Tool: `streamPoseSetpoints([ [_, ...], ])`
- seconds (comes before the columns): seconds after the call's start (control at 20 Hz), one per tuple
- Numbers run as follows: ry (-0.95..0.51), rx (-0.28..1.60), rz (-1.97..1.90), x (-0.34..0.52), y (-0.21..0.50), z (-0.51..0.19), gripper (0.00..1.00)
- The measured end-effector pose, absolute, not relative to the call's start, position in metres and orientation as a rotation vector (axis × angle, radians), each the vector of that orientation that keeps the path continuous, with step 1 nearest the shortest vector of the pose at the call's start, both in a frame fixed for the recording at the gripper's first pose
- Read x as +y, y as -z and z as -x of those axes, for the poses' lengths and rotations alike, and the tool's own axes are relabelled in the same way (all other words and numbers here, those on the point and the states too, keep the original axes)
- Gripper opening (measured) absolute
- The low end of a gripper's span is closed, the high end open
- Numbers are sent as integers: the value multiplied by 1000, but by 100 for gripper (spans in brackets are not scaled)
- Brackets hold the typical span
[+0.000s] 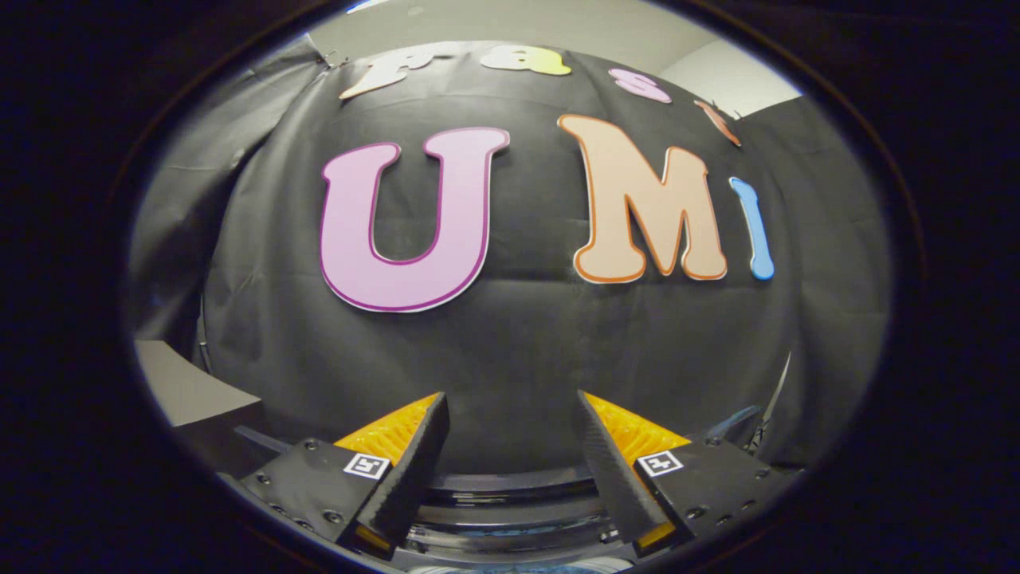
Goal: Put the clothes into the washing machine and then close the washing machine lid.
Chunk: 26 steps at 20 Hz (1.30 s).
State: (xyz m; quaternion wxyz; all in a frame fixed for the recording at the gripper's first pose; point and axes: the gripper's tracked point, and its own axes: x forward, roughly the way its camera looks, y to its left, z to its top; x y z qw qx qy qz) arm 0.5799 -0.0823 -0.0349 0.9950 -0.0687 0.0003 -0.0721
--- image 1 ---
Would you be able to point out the grey and beige cabinet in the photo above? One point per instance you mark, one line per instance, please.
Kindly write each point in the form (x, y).
(175, 383)

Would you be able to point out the black backdrop cloth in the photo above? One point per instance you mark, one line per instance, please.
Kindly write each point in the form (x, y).
(518, 359)

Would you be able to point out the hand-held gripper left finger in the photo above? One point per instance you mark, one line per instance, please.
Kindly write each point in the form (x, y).
(410, 478)

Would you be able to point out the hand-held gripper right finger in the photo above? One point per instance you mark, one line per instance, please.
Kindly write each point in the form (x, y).
(610, 478)

